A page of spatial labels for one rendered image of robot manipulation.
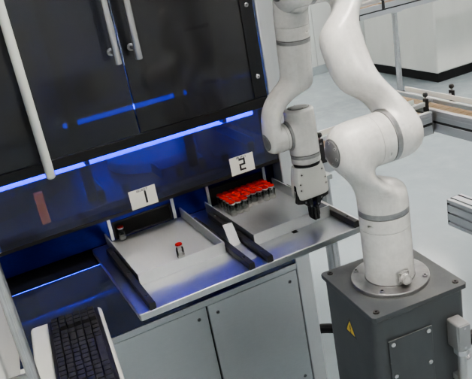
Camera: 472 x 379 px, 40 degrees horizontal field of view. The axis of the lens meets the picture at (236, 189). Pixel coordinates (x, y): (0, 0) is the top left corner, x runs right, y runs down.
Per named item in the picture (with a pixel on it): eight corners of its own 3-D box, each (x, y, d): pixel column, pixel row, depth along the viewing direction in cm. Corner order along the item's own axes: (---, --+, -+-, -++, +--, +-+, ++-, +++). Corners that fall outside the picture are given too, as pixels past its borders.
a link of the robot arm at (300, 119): (296, 159, 178) (325, 150, 181) (288, 113, 174) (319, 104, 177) (282, 153, 186) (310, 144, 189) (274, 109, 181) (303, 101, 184)
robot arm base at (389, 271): (446, 281, 156) (442, 211, 149) (378, 307, 150) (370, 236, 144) (400, 251, 172) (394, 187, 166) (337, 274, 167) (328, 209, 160)
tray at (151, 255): (106, 244, 205) (104, 234, 203) (182, 216, 214) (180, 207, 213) (140, 286, 176) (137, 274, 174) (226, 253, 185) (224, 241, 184)
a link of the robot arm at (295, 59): (261, 50, 162) (274, 161, 176) (316, 36, 167) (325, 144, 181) (246, 44, 170) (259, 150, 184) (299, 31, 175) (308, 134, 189)
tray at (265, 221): (206, 211, 215) (204, 201, 213) (273, 186, 224) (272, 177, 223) (255, 245, 186) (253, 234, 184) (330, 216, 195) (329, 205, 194)
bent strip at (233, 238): (225, 243, 191) (222, 225, 188) (234, 239, 192) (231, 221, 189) (246, 260, 178) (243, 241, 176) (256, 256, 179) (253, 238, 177)
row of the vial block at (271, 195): (226, 213, 210) (223, 200, 208) (273, 195, 217) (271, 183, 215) (229, 215, 208) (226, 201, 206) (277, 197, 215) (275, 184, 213)
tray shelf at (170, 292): (92, 254, 204) (91, 249, 203) (284, 186, 229) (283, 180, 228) (141, 321, 162) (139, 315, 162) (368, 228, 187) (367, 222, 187)
